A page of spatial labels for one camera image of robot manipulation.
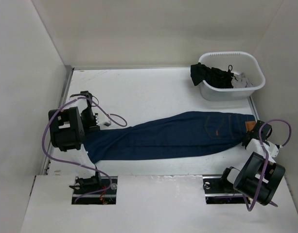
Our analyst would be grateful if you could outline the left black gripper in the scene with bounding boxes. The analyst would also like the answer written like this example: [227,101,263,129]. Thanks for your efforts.
[80,108,100,135]

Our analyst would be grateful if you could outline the black garment in basket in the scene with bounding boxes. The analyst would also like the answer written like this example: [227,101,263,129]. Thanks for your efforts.
[190,63,234,89]

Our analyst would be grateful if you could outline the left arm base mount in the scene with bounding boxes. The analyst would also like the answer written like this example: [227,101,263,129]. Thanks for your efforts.
[69,174,118,205]

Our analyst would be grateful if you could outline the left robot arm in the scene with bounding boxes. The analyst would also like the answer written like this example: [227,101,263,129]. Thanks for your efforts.
[46,91,102,194]

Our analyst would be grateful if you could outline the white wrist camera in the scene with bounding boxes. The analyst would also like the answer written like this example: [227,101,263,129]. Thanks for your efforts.
[268,142,280,158]
[95,113,111,127]

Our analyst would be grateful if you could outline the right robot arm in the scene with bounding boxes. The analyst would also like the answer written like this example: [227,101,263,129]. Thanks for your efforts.
[218,119,292,212]

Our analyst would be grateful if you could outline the dark blue denim trousers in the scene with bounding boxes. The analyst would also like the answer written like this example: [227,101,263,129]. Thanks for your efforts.
[84,111,255,163]

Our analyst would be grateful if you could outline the grey white garment in basket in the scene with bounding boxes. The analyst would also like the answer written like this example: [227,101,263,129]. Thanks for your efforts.
[231,72,253,88]

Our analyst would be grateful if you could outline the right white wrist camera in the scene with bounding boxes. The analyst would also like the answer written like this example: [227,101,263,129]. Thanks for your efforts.
[268,142,280,158]

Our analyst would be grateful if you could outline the white plastic laundry basket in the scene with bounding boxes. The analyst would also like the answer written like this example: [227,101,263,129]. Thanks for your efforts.
[198,51,265,101]

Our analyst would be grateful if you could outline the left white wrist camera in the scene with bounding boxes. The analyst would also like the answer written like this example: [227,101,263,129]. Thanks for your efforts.
[95,113,111,127]

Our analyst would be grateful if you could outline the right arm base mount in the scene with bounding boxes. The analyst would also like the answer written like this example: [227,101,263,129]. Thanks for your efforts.
[203,166,250,204]

